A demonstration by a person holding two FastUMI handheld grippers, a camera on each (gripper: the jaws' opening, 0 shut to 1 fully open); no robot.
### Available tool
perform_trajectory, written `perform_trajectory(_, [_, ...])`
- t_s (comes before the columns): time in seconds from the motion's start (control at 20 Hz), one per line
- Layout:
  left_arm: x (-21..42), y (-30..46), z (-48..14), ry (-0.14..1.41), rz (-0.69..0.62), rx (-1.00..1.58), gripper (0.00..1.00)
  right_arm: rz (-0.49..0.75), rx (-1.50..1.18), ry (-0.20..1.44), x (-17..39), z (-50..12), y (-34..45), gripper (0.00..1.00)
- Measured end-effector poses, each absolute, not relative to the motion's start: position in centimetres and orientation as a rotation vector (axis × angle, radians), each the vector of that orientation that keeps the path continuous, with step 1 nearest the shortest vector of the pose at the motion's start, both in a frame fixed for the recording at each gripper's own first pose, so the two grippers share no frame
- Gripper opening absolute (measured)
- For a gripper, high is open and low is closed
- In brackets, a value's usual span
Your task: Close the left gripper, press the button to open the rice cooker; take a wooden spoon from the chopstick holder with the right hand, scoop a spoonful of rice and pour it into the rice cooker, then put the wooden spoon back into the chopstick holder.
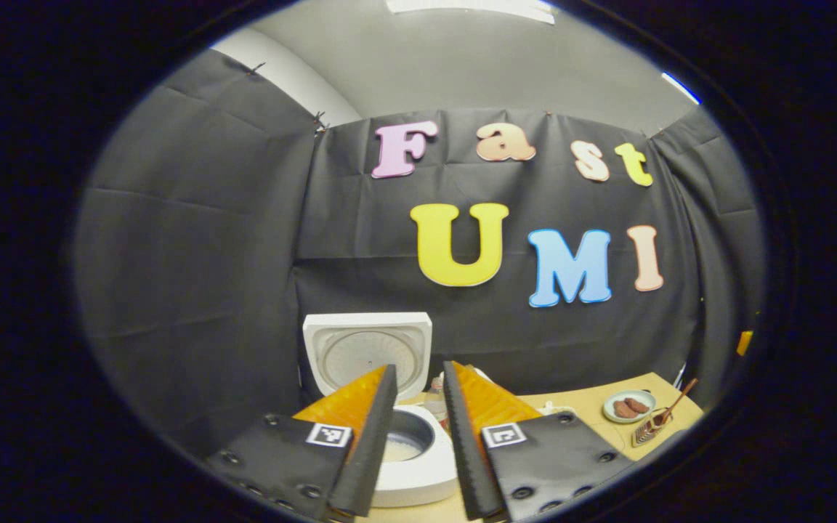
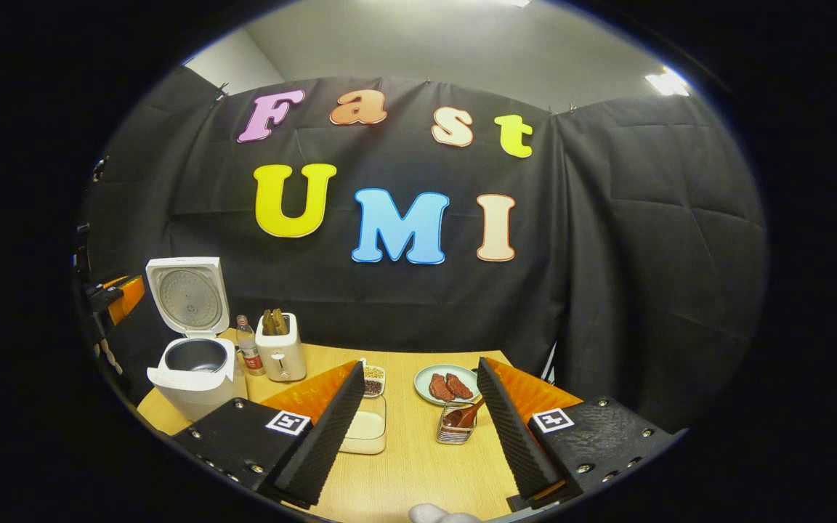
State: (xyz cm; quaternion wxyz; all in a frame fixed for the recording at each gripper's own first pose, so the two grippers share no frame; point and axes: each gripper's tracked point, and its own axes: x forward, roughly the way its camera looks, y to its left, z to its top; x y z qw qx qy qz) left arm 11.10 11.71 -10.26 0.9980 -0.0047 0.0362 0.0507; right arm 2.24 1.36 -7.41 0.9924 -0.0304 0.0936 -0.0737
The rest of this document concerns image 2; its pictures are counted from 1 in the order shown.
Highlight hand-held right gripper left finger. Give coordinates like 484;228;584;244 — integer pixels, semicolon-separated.
170;360;367;509

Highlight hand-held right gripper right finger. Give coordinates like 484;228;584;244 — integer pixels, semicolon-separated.
477;356;688;513

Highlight clear box of rice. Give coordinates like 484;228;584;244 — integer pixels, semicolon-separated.
339;394;388;455

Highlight black backdrop cloth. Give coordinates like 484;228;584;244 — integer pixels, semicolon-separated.
73;64;768;437

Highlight clear plastic bottle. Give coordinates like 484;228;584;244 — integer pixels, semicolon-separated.
235;315;267;377

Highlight metal wire chopstick holder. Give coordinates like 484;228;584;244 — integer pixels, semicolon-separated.
436;402;479;445

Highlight wooden spoon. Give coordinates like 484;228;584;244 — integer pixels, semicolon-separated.
442;397;487;429

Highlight pale green plate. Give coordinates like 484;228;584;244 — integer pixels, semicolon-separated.
414;364;482;406

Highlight white toaster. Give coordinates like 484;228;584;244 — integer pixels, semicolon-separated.
255;312;308;383

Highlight white rice cooker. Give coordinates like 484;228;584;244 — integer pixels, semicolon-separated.
145;256;248;422

